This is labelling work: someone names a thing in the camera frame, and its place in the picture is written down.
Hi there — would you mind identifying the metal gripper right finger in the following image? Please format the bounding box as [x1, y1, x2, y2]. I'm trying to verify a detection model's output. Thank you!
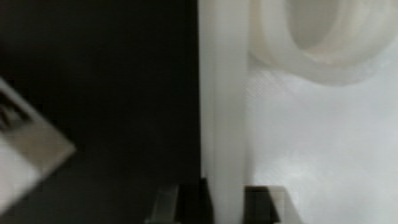
[243, 186, 302, 224]

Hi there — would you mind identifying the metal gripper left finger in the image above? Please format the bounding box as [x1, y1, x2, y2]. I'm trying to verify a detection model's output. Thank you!
[143, 184, 202, 224]

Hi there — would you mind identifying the white leg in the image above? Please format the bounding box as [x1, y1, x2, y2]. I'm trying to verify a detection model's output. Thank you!
[0, 78, 76, 214]

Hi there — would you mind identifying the white square tabletop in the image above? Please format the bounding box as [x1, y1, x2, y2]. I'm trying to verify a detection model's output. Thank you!
[199, 0, 398, 224]

